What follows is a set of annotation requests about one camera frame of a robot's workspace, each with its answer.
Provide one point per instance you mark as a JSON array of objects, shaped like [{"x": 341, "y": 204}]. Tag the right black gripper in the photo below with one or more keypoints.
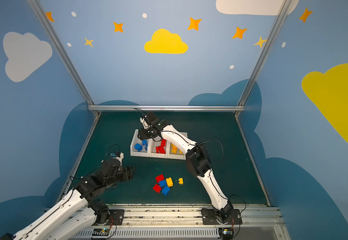
[{"x": 145, "y": 133}]

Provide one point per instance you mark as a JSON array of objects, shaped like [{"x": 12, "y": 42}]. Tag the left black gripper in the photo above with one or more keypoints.
[{"x": 126, "y": 173}]

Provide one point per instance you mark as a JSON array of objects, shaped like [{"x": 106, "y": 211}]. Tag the long red lego brick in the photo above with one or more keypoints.
[{"x": 160, "y": 150}]

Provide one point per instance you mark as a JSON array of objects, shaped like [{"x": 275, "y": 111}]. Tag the red lego brick bottom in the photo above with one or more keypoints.
[{"x": 157, "y": 188}]

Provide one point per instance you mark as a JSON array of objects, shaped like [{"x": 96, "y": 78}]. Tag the red square lego brick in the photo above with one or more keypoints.
[{"x": 159, "y": 178}]

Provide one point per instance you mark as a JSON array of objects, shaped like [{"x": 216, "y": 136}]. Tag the blue lego brick bottom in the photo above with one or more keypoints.
[{"x": 165, "y": 190}]

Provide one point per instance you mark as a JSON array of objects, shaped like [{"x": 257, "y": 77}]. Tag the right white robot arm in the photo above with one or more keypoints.
[{"x": 198, "y": 161}]

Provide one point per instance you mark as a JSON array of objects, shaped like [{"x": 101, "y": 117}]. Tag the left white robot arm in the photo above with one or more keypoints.
[{"x": 80, "y": 208}]

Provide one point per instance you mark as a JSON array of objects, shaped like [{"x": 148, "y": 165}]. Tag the middle white bin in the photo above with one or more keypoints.
[{"x": 153, "y": 153}]

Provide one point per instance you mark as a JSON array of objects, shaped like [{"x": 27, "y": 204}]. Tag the white bin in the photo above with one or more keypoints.
[
  {"x": 153, "y": 153},
  {"x": 136, "y": 140},
  {"x": 169, "y": 154}
]

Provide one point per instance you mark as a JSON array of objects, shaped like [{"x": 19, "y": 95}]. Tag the left white bin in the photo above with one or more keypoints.
[{"x": 136, "y": 140}]

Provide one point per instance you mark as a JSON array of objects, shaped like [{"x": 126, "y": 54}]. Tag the right white bin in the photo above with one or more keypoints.
[{"x": 169, "y": 154}]

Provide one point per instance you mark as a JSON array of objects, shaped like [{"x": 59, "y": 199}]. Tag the left control circuit board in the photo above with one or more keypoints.
[{"x": 101, "y": 233}]

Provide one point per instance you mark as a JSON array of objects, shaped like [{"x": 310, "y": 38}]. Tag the control circuit board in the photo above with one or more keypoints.
[
  {"x": 225, "y": 234},
  {"x": 101, "y": 233}
]

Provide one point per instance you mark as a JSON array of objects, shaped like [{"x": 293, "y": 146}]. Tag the right control circuit board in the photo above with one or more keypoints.
[{"x": 225, "y": 234}]

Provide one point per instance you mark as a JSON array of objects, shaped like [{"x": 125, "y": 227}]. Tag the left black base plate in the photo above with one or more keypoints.
[{"x": 115, "y": 217}]

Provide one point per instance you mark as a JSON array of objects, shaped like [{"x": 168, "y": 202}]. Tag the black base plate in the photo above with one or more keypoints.
[
  {"x": 115, "y": 217},
  {"x": 209, "y": 217}
]

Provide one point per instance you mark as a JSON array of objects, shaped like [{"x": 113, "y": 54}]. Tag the white slotted cable duct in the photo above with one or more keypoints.
[{"x": 150, "y": 233}]

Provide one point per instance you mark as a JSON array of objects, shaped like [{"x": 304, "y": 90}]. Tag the aluminium frame back bar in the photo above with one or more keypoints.
[{"x": 127, "y": 108}]

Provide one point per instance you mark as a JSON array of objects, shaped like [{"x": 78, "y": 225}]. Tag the aluminium front rail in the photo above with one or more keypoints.
[{"x": 186, "y": 215}]

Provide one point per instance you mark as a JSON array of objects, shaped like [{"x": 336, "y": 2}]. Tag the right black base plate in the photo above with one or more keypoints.
[{"x": 209, "y": 217}]

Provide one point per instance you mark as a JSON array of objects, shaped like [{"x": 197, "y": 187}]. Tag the aluminium frame left post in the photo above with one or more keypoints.
[{"x": 41, "y": 15}]

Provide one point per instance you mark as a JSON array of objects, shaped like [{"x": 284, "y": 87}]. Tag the aluminium frame post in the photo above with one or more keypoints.
[
  {"x": 271, "y": 38},
  {"x": 41, "y": 15}
]

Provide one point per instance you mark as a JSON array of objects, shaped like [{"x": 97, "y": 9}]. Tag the aluminium frame right post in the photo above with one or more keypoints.
[{"x": 271, "y": 38}]

